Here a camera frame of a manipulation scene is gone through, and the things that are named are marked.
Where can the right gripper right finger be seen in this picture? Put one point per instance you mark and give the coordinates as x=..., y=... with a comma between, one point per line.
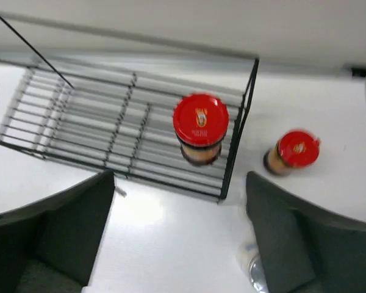
x=303, y=247

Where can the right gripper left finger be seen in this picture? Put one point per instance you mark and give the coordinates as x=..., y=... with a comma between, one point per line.
x=51, y=244

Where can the red lid sauce jar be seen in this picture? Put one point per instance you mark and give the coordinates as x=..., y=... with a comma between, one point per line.
x=295, y=150
x=200, y=122

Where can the silver lid blue label jar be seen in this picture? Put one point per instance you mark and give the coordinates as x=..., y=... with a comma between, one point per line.
x=250, y=263

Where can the black wire rack shelf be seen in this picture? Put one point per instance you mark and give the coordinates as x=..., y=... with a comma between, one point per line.
x=116, y=113

